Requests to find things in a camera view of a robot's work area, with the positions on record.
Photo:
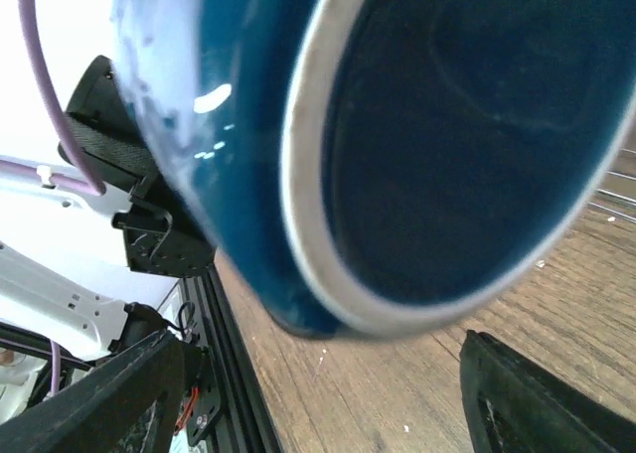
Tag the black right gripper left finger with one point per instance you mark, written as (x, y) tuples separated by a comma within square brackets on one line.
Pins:
[(129, 404)]

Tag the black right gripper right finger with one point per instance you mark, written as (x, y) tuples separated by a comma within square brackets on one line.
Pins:
[(511, 404)]

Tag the metal wire dish rack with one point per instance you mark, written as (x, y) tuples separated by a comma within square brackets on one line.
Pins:
[(616, 195)]

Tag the dark blue mug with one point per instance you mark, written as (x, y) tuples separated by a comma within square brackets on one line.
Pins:
[(379, 168)]

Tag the black aluminium frame rail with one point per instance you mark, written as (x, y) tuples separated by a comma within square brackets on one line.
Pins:
[(230, 414)]

